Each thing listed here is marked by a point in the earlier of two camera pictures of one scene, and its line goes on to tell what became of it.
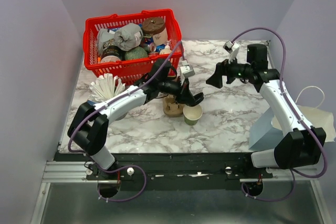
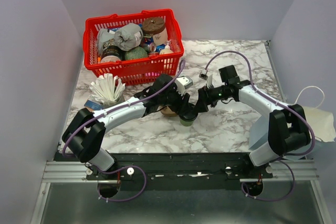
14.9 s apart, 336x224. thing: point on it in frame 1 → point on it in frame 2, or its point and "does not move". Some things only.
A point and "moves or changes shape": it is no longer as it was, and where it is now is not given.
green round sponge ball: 138,52 does not move
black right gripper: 223,68 → 205,99
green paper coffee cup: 192,114 moves or changes shape
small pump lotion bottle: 167,50 does not move
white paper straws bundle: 105,87 does not move
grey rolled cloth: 128,36 does not move
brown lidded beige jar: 156,27 does not move
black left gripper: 184,95 → 180,107
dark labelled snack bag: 108,49 does not move
